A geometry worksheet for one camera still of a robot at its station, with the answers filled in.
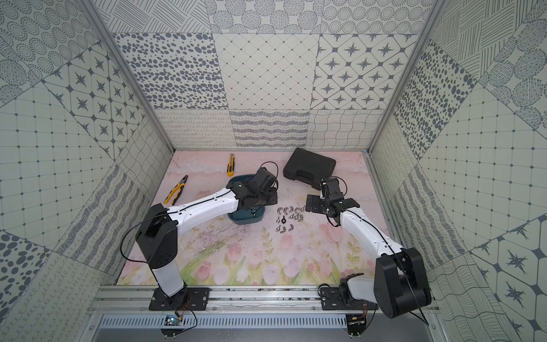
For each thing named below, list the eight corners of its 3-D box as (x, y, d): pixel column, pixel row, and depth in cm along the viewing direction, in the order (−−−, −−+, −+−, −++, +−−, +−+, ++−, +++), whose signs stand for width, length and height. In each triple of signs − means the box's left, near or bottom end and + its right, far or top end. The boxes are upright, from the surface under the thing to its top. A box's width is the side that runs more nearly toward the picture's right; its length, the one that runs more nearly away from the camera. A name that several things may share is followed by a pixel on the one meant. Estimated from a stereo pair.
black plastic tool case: (280, 175, 110) (280, 169, 107) (297, 151, 122) (297, 145, 118) (323, 193, 103) (325, 187, 99) (336, 165, 115) (338, 159, 111)
